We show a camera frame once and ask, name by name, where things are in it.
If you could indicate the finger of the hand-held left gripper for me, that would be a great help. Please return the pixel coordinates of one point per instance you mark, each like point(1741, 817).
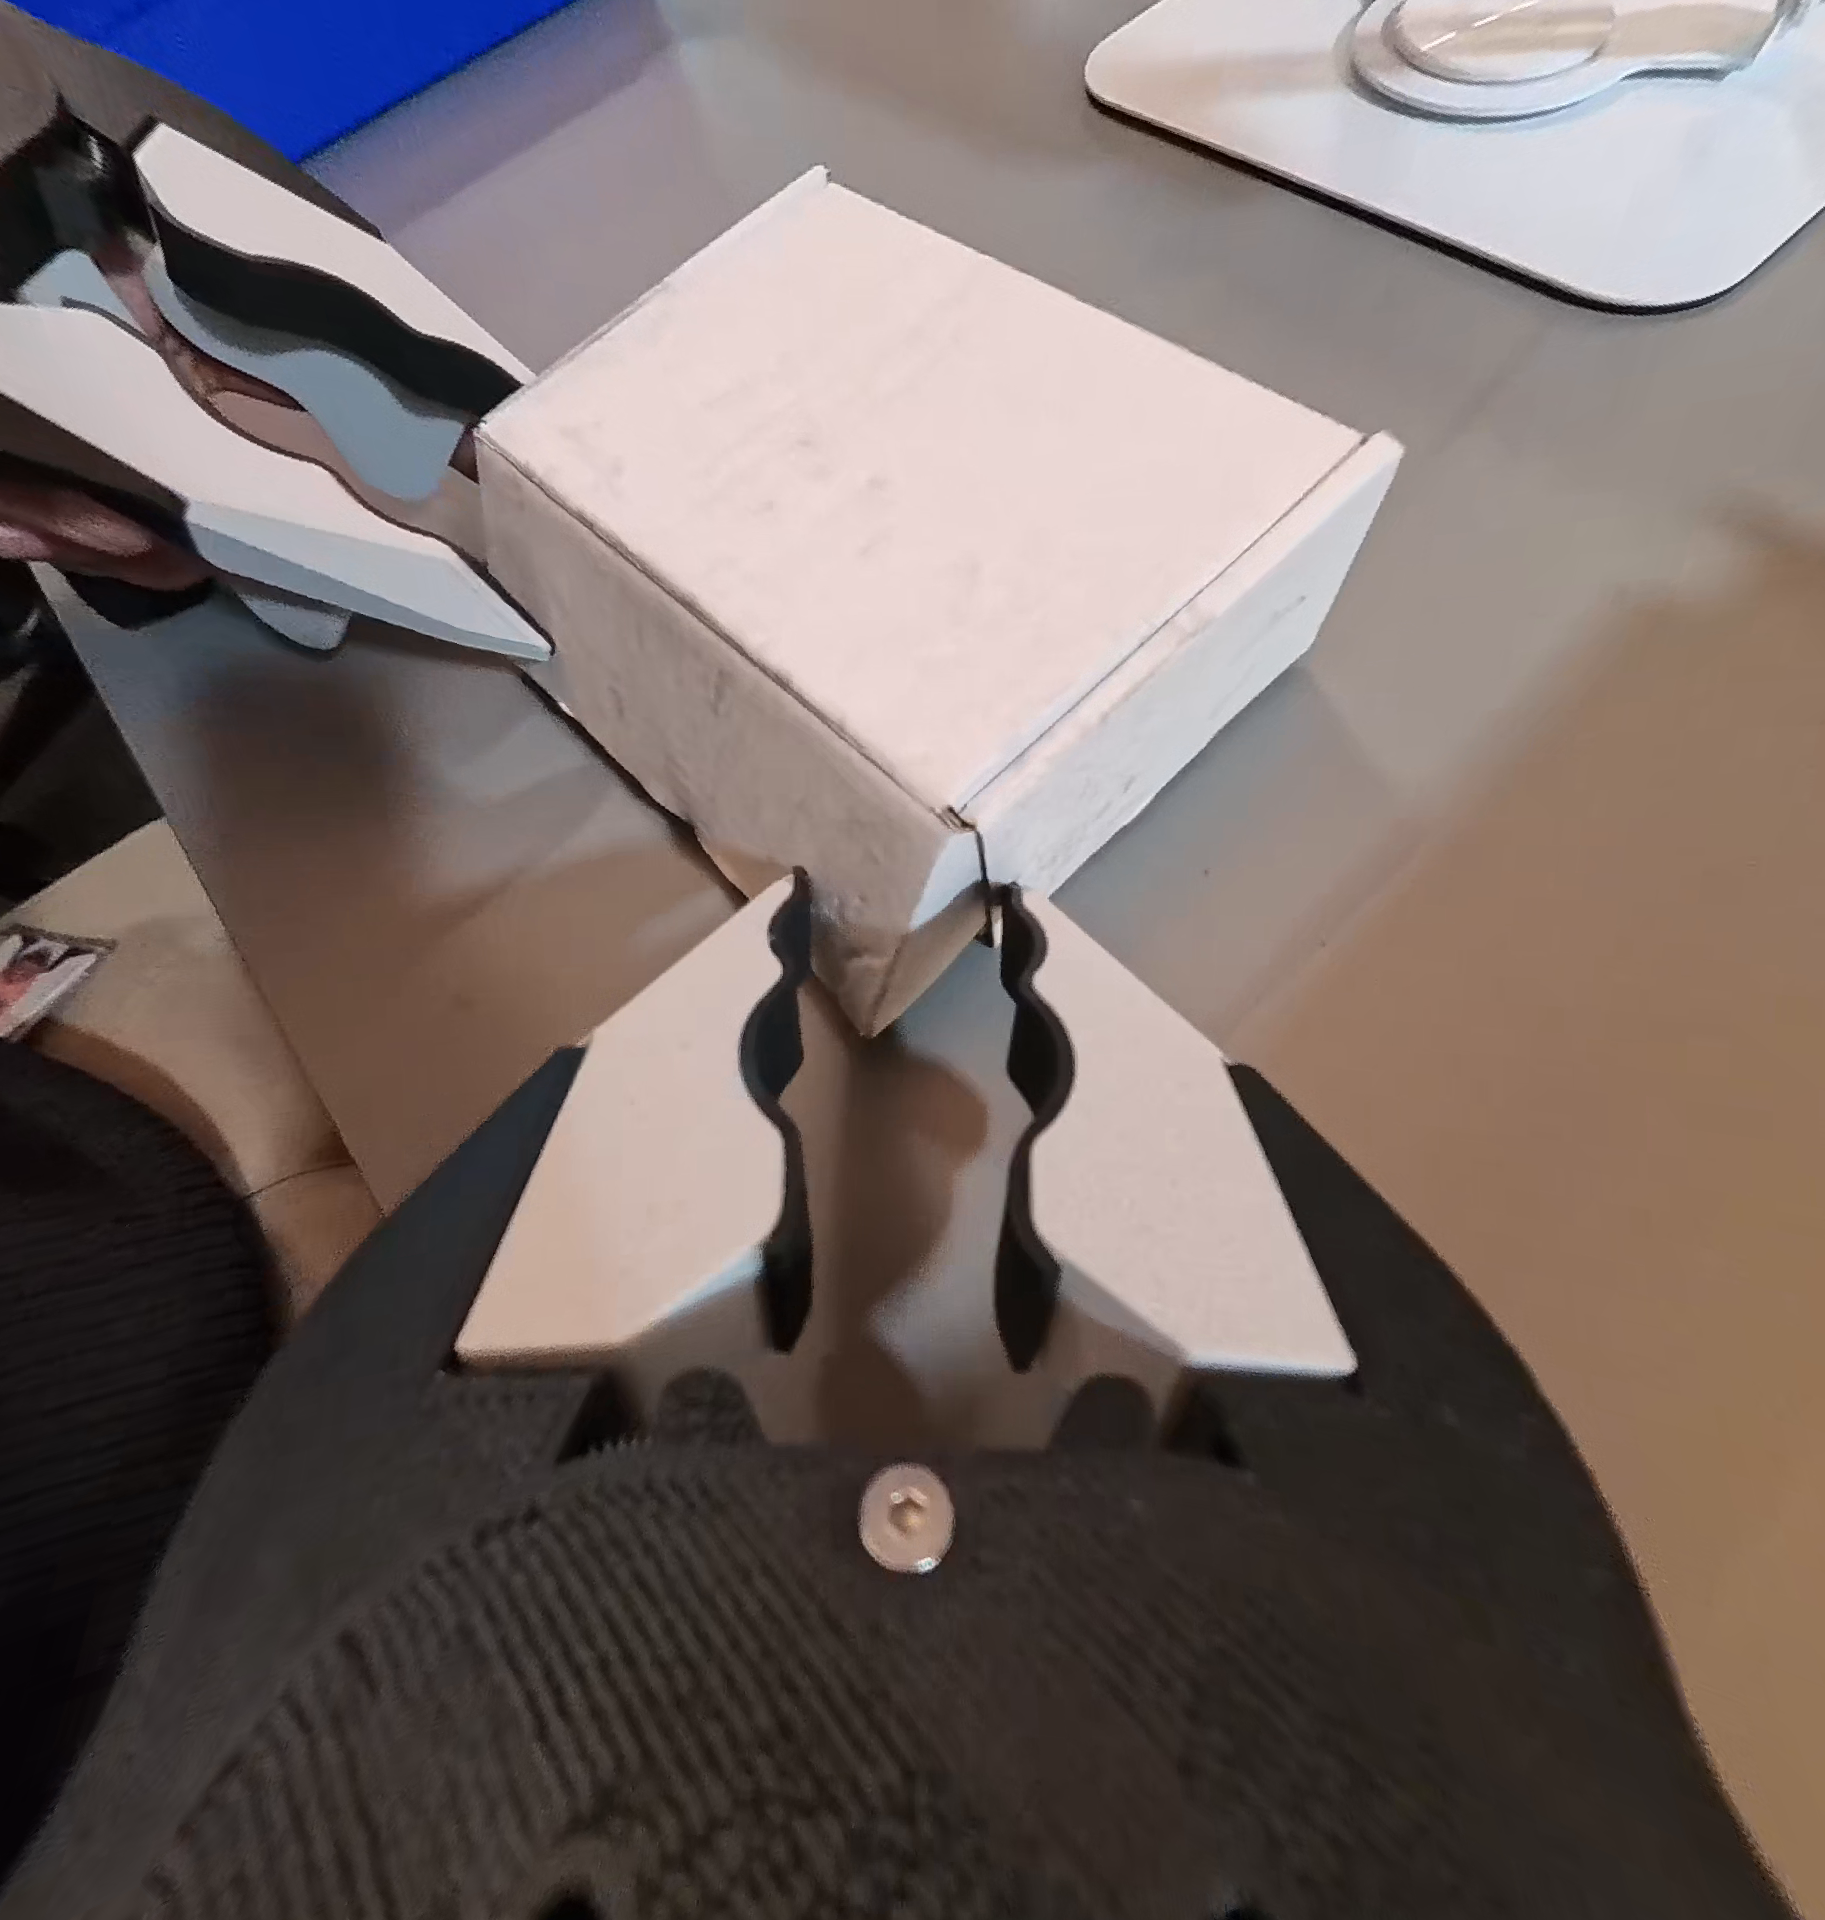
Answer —
point(251, 495)
point(326, 247)

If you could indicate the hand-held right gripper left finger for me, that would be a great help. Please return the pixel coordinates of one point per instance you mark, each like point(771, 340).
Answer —
point(628, 1200)

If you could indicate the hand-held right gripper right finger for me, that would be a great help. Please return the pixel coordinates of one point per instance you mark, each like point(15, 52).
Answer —
point(1198, 1200)

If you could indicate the blue plastic bin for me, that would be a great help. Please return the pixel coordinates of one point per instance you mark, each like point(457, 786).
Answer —
point(326, 76)

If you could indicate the white cardboard mailer box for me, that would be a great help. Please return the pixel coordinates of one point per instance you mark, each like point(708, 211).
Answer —
point(928, 495)

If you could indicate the grey desk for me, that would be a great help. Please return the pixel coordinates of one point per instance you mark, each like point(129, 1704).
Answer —
point(1529, 901)

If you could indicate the person's left hand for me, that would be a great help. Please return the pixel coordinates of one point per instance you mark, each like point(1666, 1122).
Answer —
point(56, 532)

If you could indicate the small printed card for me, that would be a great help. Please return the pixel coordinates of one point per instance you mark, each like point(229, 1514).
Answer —
point(27, 982)

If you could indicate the person's black sweater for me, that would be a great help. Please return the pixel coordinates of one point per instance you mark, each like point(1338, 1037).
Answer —
point(86, 1426)

